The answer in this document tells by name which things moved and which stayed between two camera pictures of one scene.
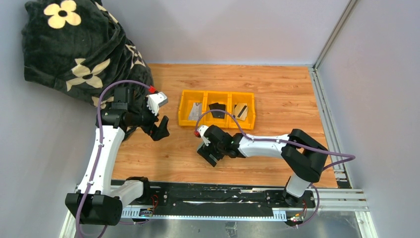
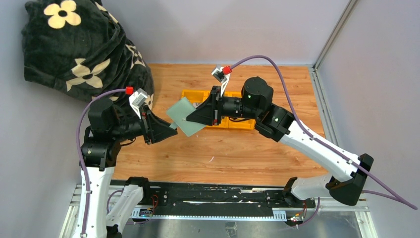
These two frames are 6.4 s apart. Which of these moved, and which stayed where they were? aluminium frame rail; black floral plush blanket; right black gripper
Moved: right black gripper
Stayed: aluminium frame rail; black floral plush blanket
